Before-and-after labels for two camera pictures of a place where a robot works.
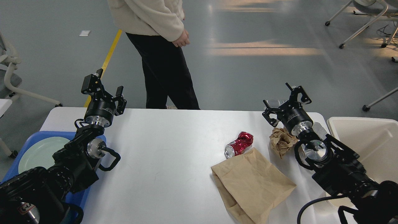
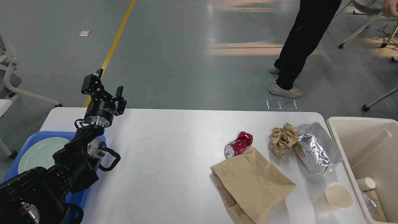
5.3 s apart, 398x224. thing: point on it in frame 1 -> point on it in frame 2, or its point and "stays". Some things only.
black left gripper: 103,107 stays
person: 155,27 -> 312,20
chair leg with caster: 367,108 stays
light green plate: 39,153 stays
